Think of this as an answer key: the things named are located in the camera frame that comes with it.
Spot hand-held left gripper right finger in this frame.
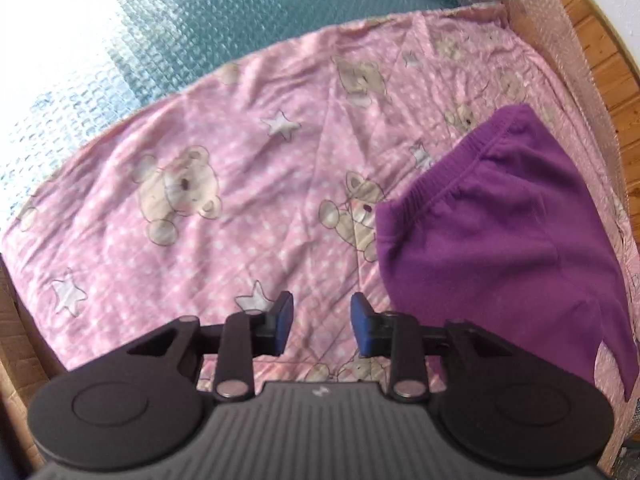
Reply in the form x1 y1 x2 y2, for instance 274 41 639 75
350 292 507 404

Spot pink bear print blanket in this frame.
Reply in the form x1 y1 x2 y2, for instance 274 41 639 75
0 3 640 471

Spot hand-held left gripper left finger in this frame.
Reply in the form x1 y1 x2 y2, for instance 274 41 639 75
127 290 297 402

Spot purple pants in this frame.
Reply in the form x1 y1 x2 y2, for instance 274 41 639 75
375 104 640 404

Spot wooden headboard with gold trim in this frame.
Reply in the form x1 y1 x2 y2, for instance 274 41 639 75
490 0 640 281

